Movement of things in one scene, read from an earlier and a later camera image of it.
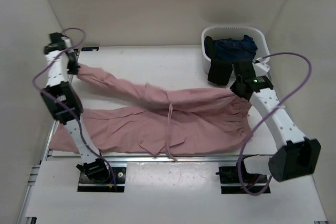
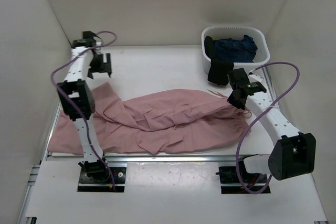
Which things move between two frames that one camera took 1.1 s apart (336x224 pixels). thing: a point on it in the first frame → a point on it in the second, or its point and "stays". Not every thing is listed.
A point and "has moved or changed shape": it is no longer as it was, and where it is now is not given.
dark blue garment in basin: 231,50 stays
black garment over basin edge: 220,70 stays
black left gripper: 74,69 → 102,67
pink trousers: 158,121 has moved or changed shape
